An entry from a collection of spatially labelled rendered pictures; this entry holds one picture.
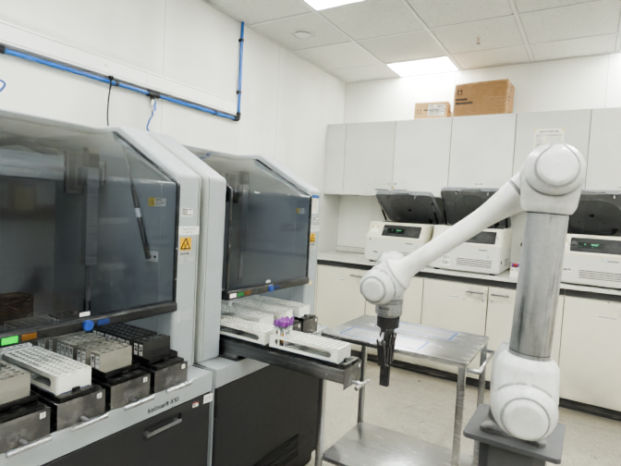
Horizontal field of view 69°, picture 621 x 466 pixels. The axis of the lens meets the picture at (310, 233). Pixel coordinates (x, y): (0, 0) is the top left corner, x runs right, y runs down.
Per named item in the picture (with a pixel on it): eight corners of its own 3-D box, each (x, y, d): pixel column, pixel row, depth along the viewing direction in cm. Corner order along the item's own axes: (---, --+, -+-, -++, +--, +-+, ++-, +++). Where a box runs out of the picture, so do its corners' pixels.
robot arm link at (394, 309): (371, 298, 149) (370, 315, 149) (397, 301, 144) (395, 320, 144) (382, 294, 157) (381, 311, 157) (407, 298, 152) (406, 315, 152)
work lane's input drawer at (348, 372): (196, 349, 188) (197, 327, 188) (219, 341, 200) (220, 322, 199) (355, 395, 150) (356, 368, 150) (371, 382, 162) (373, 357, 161)
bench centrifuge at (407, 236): (362, 261, 408) (366, 189, 405) (390, 256, 460) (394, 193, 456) (422, 267, 377) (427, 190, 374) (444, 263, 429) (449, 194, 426)
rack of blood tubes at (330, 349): (268, 349, 171) (269, 333, 171) (283, 343, 179) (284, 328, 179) (337, 367, 155) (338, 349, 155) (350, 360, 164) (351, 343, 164)
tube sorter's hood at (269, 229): (141, 284, 205) (146, 141, 202) (232, 272, 256) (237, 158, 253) (227, 300, 178) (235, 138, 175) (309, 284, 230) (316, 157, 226)
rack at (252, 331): (207, 334, 187) (207, 318, 187) (224, 328, 196) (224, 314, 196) (264, 349, 172) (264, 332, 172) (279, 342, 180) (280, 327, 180)
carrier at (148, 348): (165, 351, 157) (166, 334, 157) (170, 352, 156) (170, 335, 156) (138, 360, 147) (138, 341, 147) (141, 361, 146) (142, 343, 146)
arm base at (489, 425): (552, 421, 146) (553, 403, 146) (545, 449, 128) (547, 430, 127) (492, 405, 156) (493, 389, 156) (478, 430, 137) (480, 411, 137)
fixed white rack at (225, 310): (208, 321, 208) (209, 307, 208) (223, 317, 216) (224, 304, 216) (260, 333, 192) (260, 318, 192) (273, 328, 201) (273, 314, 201)
